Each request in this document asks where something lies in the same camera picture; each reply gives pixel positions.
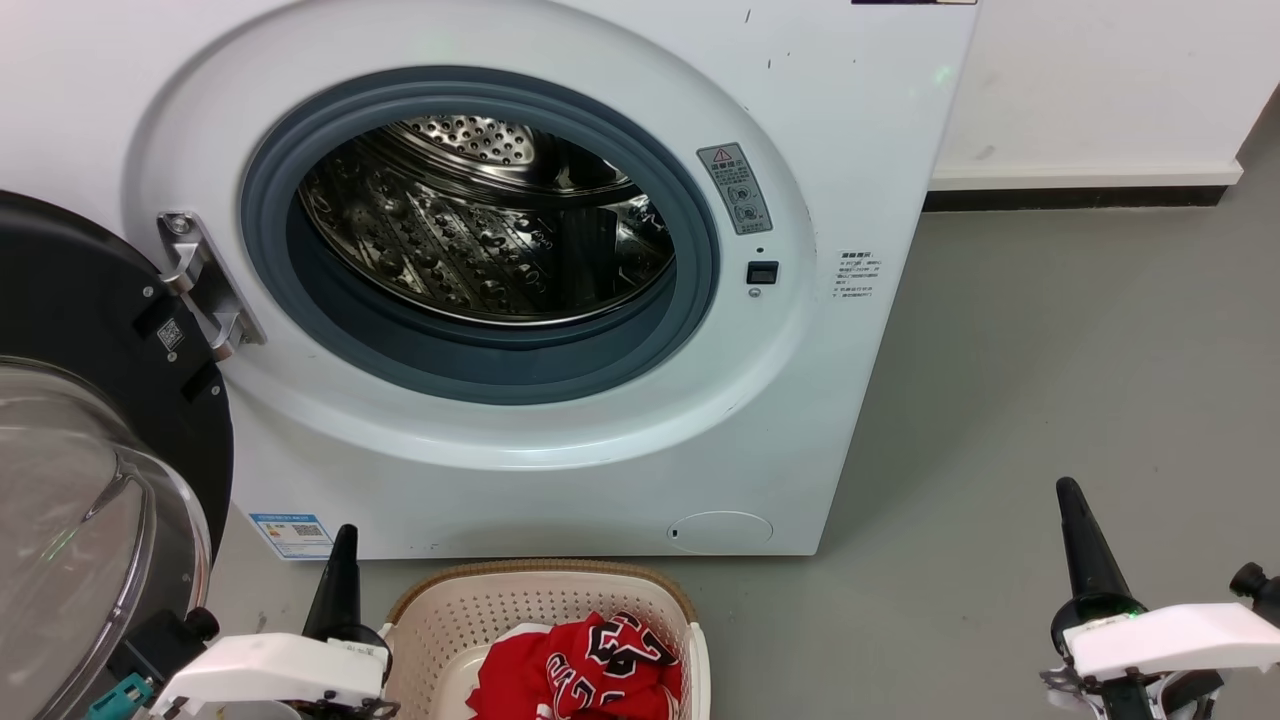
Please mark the red printed jersey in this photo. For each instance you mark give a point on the red printed jersey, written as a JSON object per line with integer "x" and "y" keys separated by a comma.
{"x": 520, "y": 670}

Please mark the white front-load washing machine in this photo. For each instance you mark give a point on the white front-load washing machine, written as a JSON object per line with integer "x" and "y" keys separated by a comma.
{"x": 850, "y": 150}

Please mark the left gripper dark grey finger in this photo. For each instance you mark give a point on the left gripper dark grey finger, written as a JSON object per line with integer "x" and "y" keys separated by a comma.
{"x": 338, "y": 590}

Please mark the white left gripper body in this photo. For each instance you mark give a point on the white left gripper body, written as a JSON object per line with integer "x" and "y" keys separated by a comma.
{"x": 270, "y": 670}

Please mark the black baseboard strip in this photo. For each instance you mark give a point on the black baseboard strip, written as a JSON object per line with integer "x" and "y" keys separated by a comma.
{"x": 1070, "y": 198}

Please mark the blue energy label sticker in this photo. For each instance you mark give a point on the blue energy label sticker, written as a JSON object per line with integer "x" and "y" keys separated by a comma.
{"x": 292, "y": 536}

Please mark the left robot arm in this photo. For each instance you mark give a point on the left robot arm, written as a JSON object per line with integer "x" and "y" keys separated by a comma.
{"x": 150, "y": 645}

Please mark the black glass washer door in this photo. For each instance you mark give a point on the black glass washer door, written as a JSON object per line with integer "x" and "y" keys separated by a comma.
{"x": 80, "y": 300}

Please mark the metal washer door hinge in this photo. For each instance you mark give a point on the metal washer door hinge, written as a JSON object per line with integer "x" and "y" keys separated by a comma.
{"x": 205, "y": 285}

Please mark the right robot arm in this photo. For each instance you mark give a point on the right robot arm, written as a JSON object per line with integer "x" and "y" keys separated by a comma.
{"x": 1255, "y": 585}

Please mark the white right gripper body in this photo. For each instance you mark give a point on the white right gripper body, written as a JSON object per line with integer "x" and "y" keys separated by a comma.
{"x": 1170, "y": 640}

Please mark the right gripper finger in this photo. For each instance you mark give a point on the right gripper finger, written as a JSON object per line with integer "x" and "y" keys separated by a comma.
{"x": 1088, "y": 550}

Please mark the cream perforated laundry basket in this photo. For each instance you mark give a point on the cream perforated laundry basket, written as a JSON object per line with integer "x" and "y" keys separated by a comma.
{"x": 450, "y": 620}

